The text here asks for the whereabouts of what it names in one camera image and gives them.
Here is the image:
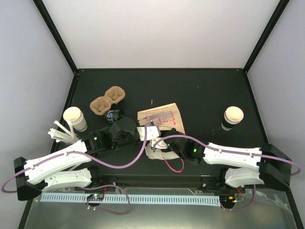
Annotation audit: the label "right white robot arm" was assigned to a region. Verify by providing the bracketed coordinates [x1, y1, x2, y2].
[164, 129, 292, 191]

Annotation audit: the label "cake print paper bag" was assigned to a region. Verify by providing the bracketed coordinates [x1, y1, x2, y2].
[137, 103, 185, 165]

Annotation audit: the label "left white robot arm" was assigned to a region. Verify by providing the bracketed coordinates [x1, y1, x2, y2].
[14, 117, 148, 201]

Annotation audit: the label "right black paper cup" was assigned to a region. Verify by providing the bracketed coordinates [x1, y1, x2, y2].
[221, 106, 244, 131]

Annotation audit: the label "white stacked paper cups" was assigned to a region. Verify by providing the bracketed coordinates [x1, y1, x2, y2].
[63, 106, 88, 132]

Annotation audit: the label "light blue cable duct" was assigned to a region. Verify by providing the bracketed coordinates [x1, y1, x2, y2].
[40, 193, 220, 207]

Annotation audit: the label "brown cardboard cup carrier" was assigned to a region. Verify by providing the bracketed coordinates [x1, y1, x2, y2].
[90, 86, 126, 115]

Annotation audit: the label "black cup lying sideways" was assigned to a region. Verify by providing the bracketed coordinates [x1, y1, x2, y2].
[103, 109, 124, 123]

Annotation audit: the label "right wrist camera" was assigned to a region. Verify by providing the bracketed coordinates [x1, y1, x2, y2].
[151, 137, 169, 152]

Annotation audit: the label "small circuit board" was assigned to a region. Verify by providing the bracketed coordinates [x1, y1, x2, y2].
[87, 194, 104, 201]

